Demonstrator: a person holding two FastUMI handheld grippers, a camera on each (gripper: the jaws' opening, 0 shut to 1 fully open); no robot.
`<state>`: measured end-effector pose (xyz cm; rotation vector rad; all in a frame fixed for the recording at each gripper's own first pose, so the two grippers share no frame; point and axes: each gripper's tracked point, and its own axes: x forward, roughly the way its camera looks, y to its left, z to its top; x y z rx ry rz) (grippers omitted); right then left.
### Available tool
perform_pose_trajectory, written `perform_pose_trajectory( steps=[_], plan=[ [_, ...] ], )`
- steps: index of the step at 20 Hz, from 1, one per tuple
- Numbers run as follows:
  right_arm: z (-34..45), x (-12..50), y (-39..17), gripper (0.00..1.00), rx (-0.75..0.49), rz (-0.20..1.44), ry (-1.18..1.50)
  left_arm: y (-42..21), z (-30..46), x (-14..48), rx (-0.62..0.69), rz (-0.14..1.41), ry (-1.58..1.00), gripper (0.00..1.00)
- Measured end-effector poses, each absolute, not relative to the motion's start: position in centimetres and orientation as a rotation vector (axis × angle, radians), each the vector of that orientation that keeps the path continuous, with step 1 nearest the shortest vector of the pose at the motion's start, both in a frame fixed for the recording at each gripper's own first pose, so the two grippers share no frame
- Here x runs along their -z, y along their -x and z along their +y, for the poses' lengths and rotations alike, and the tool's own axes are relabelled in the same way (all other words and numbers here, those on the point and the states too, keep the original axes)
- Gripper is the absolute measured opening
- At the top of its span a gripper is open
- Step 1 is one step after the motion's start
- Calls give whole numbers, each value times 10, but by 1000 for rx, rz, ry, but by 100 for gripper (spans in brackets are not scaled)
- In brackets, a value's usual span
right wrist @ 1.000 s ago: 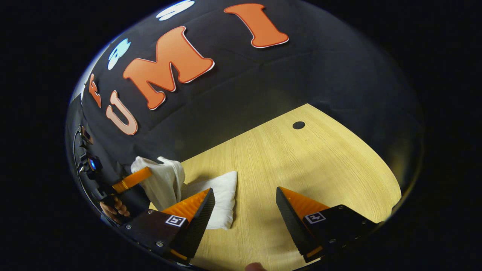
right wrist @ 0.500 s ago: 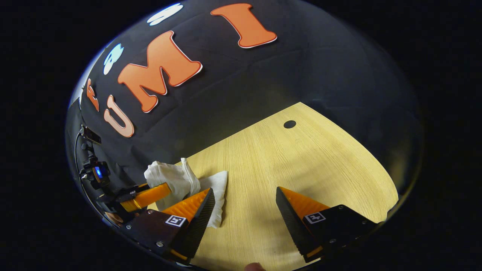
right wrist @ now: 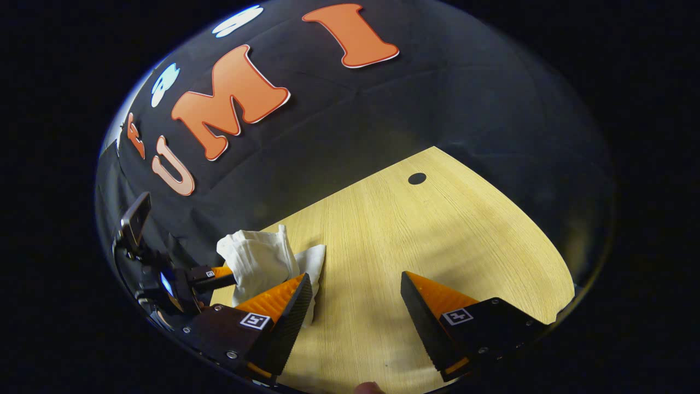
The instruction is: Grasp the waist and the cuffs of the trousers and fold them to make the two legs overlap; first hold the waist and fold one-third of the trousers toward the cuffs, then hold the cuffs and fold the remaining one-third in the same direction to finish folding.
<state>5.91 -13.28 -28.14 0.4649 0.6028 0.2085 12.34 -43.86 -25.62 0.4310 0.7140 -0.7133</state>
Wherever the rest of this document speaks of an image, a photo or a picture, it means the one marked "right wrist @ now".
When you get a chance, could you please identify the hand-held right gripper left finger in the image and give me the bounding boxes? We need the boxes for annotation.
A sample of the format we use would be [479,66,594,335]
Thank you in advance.
[183,273,314,384]

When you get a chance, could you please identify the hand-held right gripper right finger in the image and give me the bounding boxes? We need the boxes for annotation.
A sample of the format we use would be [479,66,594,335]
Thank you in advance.
[400,271,550,383]

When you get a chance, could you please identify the white jeans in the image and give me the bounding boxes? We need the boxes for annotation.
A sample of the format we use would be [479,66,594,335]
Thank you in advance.
[217,224,327,326]

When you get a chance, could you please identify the black backdrop cloth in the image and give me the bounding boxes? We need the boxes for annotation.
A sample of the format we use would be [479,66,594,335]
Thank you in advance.
[96,0,616,307]

